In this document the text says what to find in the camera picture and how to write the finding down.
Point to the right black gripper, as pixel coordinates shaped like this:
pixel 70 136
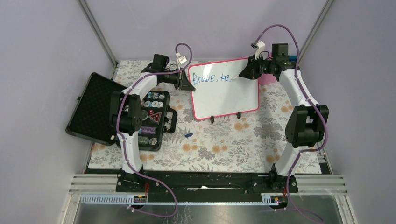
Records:
pixel 251 71

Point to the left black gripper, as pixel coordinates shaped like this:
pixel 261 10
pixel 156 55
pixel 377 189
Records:
pixel 182 82

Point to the pink framed whiteboard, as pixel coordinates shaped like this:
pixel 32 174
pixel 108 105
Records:
pixel 216 94

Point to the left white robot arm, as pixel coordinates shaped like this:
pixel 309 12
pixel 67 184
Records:
pixel 126 111

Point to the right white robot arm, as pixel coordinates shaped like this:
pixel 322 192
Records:
pixel 307 123

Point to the pink eraser block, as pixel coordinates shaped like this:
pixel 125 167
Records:
pixel 266 79

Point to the floral table mat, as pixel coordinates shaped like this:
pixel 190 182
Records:
pixel 251 143

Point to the open black case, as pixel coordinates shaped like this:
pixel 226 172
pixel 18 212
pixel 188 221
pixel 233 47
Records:
pixel 91 117

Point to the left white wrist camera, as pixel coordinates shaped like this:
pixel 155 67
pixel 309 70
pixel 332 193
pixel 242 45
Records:
pixel 180 60

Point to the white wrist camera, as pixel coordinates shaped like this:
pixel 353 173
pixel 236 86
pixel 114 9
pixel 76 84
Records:
pixel 259 47
pixel 180 60

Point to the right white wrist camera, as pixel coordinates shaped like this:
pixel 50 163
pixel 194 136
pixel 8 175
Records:
pixel 259 47

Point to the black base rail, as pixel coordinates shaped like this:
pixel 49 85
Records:
pixel 204 187

